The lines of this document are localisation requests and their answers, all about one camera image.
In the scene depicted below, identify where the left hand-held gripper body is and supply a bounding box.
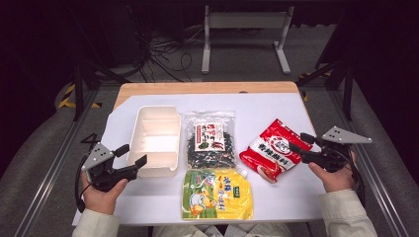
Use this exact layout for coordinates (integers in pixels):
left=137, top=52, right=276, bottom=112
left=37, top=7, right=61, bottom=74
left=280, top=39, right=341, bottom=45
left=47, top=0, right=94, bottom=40
left=81, top=142, right=138, bottom=194

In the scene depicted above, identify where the white table sheet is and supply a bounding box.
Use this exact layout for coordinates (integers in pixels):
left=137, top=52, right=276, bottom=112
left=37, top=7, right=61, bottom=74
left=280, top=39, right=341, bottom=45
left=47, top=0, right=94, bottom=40
left=72, top=92, right=330, bottom=227

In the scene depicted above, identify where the person's left hand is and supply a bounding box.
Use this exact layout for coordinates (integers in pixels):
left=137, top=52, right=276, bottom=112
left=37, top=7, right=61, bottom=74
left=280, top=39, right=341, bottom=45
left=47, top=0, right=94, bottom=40
left=80, top=171, right=129, bottom=215

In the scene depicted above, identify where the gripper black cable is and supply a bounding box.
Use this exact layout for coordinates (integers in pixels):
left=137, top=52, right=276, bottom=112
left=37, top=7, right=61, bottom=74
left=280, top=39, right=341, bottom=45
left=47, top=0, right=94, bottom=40
left=342, top=153, right=368, bottom=209
left=74, top=157, right=93, bottom=214

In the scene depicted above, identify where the person's right hand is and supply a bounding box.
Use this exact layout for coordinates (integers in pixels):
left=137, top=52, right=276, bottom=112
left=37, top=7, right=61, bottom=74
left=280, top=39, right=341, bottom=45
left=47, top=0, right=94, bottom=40
left=307, top=151, right=359, bottom=194

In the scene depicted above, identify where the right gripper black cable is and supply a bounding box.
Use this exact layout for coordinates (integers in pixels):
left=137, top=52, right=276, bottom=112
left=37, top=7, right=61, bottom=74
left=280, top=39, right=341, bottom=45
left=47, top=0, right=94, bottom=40
left=342, top=153, right=368, bottom=209

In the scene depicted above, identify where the yellow and green spout pouch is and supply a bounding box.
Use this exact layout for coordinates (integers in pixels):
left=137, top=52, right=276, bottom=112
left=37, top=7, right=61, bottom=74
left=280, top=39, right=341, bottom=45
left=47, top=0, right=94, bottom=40
left=181, top=168, right=255, bottom=221

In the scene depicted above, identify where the black metal stand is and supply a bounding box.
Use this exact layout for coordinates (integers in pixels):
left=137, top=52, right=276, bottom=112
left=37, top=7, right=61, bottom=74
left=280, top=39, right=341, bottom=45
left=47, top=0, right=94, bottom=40
left=295, top=57, right=356, bottom=121
left=70, top=57, right=130, bottom=121

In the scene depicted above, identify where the red and white seasoning packet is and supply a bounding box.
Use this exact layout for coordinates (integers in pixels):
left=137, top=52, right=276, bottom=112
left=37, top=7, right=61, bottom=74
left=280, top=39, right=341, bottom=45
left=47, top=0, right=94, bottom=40
left=239, top=118, right=314, bottom=184

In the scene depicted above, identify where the clear bag of dried seaweed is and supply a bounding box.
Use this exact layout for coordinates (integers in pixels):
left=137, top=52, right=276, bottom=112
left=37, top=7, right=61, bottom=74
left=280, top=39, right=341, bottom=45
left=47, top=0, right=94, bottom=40
left=184, top=111, right=237, bottom=171

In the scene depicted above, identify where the tangle of black floor cables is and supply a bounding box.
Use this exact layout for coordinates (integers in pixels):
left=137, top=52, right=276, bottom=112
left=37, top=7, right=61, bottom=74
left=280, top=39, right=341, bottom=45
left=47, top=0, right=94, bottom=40
left=131, top=23, right=206, bottom=83

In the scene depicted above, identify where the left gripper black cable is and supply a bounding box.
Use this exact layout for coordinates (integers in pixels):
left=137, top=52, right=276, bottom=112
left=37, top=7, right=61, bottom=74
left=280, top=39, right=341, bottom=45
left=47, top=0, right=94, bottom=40
left=74, top=157, right=93, bottom=214

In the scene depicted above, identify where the person's light clothing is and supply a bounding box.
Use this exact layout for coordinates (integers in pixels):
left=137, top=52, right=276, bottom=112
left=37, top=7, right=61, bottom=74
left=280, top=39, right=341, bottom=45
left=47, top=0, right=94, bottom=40
left=151, top=223, right=293, bottom=237

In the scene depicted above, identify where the white plastic container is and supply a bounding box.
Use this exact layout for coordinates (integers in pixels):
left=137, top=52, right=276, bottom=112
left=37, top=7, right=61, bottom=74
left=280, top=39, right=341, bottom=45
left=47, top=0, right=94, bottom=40
left=126, top=105, right=182, bottom=179

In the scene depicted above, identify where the yellow and black floor tape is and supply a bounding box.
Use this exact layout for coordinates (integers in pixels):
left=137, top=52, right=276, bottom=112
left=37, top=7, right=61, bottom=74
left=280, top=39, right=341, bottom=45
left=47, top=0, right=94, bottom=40
left=297, top=70, right=330, bottom=103
left=57, top=83, right=102, bottom=110

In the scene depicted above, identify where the white metal stand frame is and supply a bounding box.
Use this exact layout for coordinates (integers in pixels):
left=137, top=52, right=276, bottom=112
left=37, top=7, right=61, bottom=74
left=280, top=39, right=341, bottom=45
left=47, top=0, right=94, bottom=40
left=201, top=4, right=295, bottom=75

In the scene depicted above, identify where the aluminium floor rail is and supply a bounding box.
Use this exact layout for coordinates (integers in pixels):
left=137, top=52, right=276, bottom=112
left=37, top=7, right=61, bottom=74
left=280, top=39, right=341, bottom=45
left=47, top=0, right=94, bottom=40
left=329, top=88, right=410, bottom=237
left=13, top=88, right=100, bottom=237

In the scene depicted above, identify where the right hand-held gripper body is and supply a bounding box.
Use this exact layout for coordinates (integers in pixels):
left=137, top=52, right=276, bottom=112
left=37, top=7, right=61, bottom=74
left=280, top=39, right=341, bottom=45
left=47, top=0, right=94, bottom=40
left=309, top=125, right=374, bottom=174

